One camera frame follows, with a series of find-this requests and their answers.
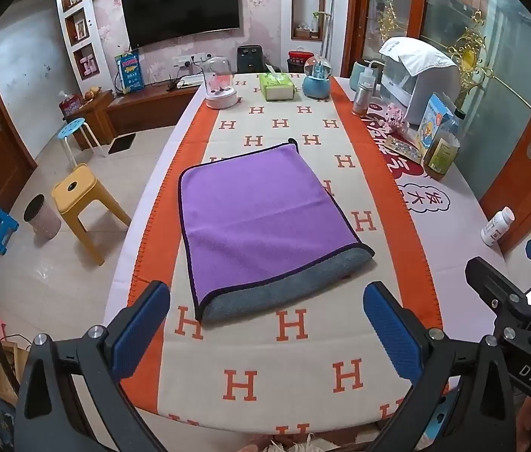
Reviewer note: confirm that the orange beige printed blanket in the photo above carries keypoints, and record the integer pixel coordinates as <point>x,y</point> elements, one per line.
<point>265,367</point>

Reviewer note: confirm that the glass sliding door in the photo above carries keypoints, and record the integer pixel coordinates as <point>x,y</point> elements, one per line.
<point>505,84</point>

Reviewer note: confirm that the red tissue pack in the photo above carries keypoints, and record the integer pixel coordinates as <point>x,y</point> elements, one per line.
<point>71,106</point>

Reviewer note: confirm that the black floor mat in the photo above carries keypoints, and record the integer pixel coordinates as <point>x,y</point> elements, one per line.
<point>121,144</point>

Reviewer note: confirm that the blue printed box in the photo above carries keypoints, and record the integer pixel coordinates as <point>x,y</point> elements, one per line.
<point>130,74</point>

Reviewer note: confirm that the white red printed table cover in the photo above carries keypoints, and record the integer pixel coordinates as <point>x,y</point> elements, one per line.
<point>439,212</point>

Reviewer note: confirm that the wooden picture frame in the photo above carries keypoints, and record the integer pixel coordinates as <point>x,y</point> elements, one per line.
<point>4,376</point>

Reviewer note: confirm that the white towel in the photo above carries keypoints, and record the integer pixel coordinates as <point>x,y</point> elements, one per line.
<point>418,54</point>

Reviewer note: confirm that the white pill bottle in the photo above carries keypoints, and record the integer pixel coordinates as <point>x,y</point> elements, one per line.
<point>497,227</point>

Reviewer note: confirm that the pink flower ornament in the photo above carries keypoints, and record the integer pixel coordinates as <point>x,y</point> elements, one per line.
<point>395,115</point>

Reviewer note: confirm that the yellow plastic stool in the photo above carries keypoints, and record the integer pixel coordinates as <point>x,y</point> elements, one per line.
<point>77,193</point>

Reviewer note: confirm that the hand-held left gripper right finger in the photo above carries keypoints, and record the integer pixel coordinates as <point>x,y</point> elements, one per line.
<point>392,329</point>

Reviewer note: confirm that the white wall shelf unit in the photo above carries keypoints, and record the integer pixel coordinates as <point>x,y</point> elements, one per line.
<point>77,23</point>

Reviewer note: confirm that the white power strip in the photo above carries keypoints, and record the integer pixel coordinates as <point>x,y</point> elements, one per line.
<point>192,60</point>

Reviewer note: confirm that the purple towel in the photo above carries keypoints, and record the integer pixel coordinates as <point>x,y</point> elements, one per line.
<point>256,207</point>

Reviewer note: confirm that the blue round stool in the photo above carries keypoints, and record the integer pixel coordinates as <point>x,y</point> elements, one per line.
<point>73,127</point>

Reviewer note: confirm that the black television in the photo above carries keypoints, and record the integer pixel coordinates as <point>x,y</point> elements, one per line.
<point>180,9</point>

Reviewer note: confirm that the brown glass bottle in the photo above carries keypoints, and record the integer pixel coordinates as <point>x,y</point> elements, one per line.
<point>442,153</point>

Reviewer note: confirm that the red black pot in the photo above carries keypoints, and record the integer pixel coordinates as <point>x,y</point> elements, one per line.
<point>297,62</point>

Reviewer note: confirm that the glass dome lamp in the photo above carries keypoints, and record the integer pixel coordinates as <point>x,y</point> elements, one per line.
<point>221,84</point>

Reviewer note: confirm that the pink waste bin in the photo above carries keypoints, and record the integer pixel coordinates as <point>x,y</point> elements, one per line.
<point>42,219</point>

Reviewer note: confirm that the foil blister pack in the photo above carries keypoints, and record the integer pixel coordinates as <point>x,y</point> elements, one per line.
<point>404,148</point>

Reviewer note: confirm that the blue snow globe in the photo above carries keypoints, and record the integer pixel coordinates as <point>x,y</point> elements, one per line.
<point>316,82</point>

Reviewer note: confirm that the white countertop appliance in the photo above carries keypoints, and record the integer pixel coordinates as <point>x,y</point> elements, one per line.
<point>425,92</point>

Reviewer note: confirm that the blue white paper packet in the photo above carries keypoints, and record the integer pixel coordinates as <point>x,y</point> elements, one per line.
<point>432,122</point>

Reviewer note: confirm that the wall niche with bottle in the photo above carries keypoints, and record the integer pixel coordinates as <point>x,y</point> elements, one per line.
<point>308,14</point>

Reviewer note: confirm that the wooden television cabinet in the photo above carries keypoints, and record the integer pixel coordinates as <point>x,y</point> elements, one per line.
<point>143,106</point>

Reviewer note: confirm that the green tissue box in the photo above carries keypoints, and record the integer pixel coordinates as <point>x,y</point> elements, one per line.
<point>276,87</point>

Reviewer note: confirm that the white set-top box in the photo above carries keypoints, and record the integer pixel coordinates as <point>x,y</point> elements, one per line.
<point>191,80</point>

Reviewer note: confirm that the gold door ornament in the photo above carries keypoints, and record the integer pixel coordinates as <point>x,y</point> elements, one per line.
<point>470,54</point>

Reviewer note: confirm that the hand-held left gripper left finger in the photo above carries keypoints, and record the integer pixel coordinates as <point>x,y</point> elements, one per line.
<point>140,325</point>

